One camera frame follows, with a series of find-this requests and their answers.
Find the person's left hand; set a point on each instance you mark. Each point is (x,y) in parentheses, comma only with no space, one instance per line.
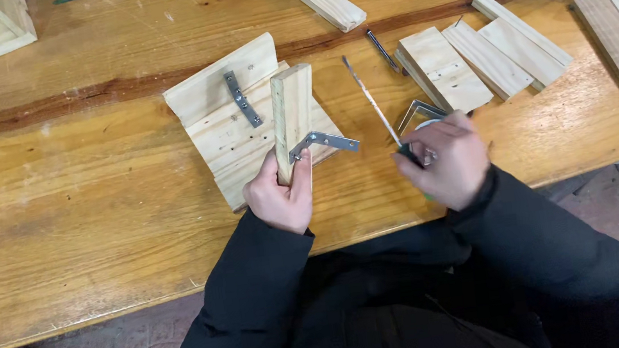
(281,204)

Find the person's right hand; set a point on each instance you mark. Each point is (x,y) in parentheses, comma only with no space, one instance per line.
(453,165)

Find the person's right fingers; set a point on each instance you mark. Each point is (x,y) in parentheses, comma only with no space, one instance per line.
(437,134)

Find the metal angle bracket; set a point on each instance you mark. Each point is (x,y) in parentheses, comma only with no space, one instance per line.
(329,141)
(418,108)

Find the pine wood block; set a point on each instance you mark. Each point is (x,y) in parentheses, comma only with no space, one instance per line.
(293,111)

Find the wide pine board with holes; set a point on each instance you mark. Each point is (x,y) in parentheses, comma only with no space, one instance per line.
(441,72)

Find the black pen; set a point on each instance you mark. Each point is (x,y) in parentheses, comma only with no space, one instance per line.
(383,50)

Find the long narrow pine strip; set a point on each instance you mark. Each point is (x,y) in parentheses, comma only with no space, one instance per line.
(508,17)

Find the person's black jacket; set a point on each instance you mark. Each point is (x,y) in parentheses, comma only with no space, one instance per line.
(397,311)

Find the joined pine board assembly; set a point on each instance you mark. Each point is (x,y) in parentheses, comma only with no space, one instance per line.
(228,139)

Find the loose metal angle bracket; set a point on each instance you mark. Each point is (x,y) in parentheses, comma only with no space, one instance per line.
(418,108)

